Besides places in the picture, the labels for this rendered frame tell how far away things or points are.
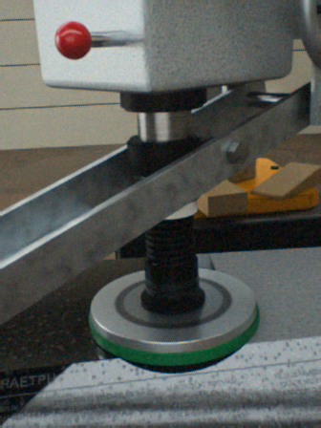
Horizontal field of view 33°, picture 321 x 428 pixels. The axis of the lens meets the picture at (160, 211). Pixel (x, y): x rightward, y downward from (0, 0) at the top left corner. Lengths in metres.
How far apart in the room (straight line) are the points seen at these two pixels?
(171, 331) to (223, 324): 0.06
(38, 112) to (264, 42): 6.32
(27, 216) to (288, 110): 0.34
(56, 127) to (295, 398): 6.32
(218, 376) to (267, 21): 0.39
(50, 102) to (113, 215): 6.29
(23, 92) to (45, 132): 0.53
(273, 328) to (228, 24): 0.37
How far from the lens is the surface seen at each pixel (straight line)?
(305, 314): 0.74
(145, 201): 0.56
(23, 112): 6.90
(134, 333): 0.64
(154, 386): 0.65
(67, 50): 0.48
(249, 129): 0.65
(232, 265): 0.88
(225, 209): 1.28
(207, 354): 0.63
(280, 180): 1.49
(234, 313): 0.67
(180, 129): 0.62
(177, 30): 0.51
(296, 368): 0.68
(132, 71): 0.51
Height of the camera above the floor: 1.17
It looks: 17 degrees down
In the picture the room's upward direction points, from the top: 3 degrees counter-clockwise
